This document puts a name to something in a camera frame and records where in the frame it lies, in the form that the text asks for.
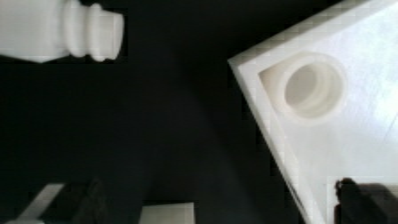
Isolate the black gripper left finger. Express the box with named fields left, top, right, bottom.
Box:
left=38, top=179, right=108, bottom=224

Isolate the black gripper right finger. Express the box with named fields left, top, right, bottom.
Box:
left=333, top=178, right=398, bottom=224

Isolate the white square tabletop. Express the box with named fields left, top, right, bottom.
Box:
left=229, top=0, right=398, bottom=224

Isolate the white leg front centre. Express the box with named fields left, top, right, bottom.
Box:
left=0, top=0, right=124, bottom=63

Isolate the white U-shaped fence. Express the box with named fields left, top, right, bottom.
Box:
left=138, top=203, right=195, bottom=224

